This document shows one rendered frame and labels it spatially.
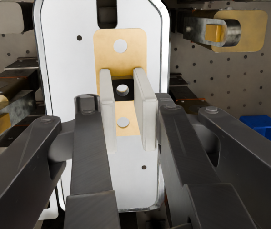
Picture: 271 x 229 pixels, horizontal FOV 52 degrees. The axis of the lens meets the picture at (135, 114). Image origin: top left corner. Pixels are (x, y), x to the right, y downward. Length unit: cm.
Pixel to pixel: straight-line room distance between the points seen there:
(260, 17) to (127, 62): 28
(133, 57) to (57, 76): 30
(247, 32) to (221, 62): 40
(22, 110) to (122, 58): 31
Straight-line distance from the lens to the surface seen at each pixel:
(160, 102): 16
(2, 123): 44
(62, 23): 48
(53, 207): 62
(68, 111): 51
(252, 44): 45
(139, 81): 17
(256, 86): 91
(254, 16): 45
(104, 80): 17
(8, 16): 51
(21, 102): 49
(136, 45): 20
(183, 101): 57
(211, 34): 41
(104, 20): 56
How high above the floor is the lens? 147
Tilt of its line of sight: 68 degrees down
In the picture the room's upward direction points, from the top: 168 degrees clockwise
